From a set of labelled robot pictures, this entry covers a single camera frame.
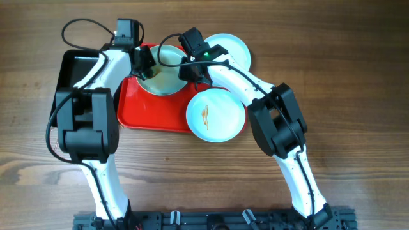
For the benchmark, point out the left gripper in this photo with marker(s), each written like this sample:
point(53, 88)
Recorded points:
point(148, 61)

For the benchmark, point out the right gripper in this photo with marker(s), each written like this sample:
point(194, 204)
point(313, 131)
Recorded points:
point(185, 75)

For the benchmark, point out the white plate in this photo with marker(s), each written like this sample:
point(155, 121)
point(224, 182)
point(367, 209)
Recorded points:
point(235, 47)
point(165, 80)
point(215, 115)

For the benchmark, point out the green yellow sponge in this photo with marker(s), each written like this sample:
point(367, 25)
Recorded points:
point(150, 73)

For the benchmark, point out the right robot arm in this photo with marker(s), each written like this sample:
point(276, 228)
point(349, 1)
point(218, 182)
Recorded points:
point(277, 123)

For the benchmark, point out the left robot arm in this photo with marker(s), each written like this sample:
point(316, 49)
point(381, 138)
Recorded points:
point(83, 128)

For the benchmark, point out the red plastic tray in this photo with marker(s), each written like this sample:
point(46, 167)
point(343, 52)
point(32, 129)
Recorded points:
point(139, 109)

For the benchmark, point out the black rectangular tray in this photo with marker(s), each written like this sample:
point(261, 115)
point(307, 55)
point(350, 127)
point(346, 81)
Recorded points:
point(75, 65)

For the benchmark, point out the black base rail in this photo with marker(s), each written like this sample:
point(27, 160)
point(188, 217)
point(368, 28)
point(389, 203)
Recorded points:
point(342, 218)

